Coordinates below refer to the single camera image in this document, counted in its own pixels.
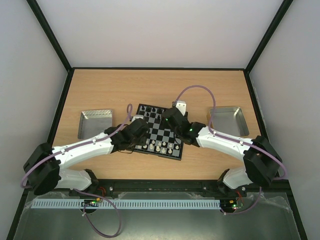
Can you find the silver embossed metal tin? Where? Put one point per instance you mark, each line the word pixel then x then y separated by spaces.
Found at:
pixel 93 122

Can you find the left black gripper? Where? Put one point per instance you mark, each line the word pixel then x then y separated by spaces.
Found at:
pixel 142 141

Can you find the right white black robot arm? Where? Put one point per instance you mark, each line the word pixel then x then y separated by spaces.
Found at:
pixel 261 161

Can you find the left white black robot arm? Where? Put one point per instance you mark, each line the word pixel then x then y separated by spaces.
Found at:
pixel 48 167

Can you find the folding magnetic chess board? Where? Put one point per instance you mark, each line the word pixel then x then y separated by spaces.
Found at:
pixel 159 131

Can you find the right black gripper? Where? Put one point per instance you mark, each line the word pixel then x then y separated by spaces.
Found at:
pixel 171 116

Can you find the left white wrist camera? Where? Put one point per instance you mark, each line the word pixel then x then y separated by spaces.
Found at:
pixel 137 117

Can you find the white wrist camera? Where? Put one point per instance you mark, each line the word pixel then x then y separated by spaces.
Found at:
pixel 137 117
pixel 181 106

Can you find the gold sided metal tin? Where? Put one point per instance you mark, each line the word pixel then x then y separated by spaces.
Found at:
pixel 229 120

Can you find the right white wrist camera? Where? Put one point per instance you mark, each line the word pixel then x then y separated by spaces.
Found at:
pixel 181 106

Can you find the light blue slotted cable duct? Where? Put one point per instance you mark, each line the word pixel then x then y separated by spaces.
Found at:
pixel 129 204

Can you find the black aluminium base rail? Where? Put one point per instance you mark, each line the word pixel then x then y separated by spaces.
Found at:
pixel 204 188

